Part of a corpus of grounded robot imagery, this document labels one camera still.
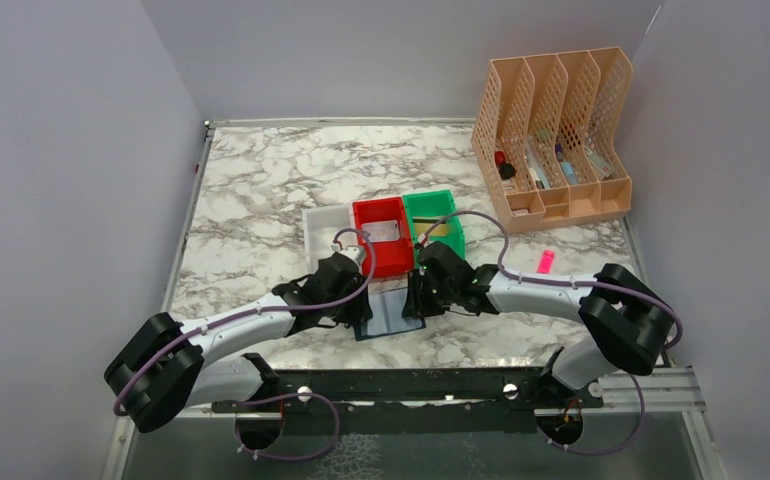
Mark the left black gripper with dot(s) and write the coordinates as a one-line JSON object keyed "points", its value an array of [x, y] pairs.
{"points": [[359, 312]]}

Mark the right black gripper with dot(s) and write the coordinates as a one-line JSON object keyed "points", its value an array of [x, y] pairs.
{"points": [[417, 306]]}

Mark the navy blue card holder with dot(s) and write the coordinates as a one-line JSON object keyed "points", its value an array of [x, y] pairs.
{"points": [[387, 317]]}

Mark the white plastic bin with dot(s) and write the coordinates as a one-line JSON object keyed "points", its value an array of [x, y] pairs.
{"points": [[320, 224]]}

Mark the peach file organizer rack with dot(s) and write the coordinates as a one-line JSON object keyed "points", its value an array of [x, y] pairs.
{"points": [[559, 102]]}

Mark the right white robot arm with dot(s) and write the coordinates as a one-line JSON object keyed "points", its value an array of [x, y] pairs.
{"points": [[627, 324]]}

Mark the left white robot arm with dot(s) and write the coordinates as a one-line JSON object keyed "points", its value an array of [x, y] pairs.
{"points": [[167, 365]]}

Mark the gold card in green bin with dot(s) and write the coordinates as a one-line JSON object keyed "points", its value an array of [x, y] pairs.
{"points": [[430, 228]]}

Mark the red plastic bin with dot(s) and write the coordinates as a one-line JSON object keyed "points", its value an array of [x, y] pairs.
{"points": [[388, 259]]}

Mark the green plastic bin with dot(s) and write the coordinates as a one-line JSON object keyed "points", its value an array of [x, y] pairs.
{"points": [[436, 204]]}

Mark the pink highlighter pen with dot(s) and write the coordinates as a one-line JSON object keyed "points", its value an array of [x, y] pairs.
{"points": [[546, 261]]}

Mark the red black stamp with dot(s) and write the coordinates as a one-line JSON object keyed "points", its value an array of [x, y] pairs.
{"points": [[505, 169]]}

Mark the clear pen pack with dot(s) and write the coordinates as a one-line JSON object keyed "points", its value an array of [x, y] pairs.
{"points": [[539, 175]]}

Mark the grey stapler in rack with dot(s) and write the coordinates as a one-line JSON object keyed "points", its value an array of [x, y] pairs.
{"points": [[603, 169]]}

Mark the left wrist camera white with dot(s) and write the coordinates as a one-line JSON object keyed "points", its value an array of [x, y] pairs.
{"points": [[353, 252]]}

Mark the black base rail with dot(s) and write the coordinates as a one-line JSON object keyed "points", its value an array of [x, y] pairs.
{"points": [[395, 401]]}

